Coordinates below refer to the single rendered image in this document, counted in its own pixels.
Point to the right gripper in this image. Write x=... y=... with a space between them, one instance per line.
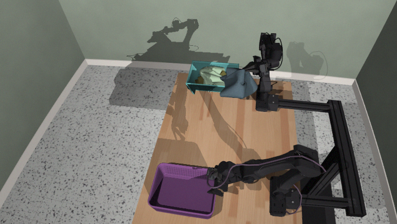
x=255 y=65

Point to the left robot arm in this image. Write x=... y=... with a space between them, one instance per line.
x=280 y=185

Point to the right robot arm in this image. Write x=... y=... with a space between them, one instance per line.
x=273 y=53

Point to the teal open-top tub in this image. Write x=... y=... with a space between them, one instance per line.
x=194 y=74

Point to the purple plastic basket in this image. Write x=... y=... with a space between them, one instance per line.
x=181 y=190

